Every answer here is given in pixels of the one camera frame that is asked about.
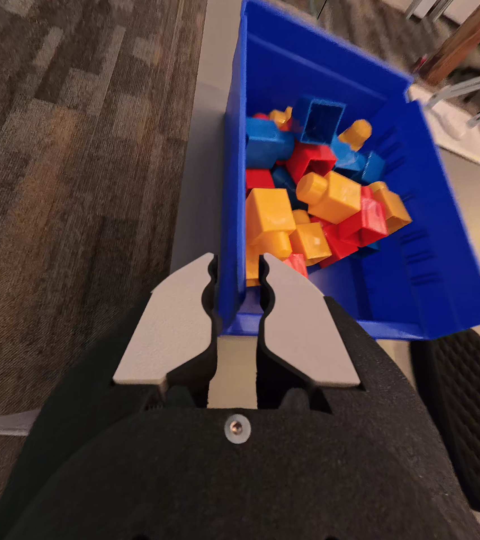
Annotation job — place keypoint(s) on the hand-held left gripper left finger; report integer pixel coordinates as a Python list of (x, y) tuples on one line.
[(164, 333)]

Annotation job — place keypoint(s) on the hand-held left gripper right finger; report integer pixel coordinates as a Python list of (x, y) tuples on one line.
[(303, 337)]

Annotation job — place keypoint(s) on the blue plastic bin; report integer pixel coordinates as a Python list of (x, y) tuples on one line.
[(413, 274)]

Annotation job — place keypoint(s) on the pile of colourful blocks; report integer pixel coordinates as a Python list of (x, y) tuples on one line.
[(337, 198)]

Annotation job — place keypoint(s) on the white sign stand base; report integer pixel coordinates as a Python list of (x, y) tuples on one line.
[(468, 139)]

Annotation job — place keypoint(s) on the brown wooden post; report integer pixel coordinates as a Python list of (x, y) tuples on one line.
[(459, 42)]

